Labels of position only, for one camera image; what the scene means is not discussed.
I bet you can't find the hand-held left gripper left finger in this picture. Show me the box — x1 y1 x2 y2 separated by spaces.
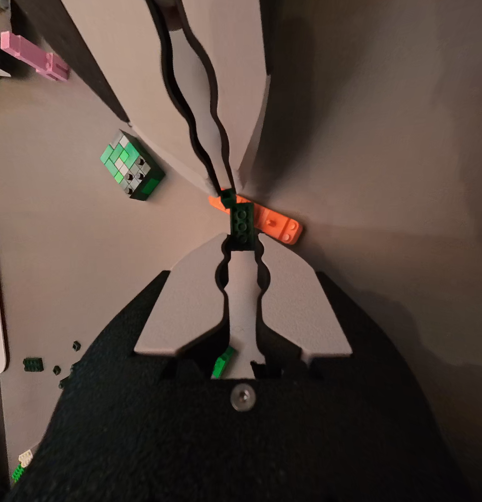
133 233 231 378

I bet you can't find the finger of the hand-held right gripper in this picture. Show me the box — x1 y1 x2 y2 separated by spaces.
181 0 271 190
62 0 227 195

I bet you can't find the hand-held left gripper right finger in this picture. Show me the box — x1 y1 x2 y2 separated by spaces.
257 233 354 368

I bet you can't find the orange lego brick separator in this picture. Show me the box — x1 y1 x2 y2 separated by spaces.
207 194 303 246

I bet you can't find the dark green lego plate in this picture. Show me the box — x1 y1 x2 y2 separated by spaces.
229 203 255 252

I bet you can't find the pink lego pig figure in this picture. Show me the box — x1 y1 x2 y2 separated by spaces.
0 31 71 82

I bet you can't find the small green white lego block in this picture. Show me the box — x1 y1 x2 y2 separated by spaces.
211 346 236 379

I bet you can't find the large green mosaic lego block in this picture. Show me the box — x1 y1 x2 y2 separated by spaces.
100 130 166 202

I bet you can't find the pile of dark green lego bricks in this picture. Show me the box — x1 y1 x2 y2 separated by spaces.
53 340 83 390

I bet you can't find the pile of bright green lego bricks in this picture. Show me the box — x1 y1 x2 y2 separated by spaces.
11 449 34 484

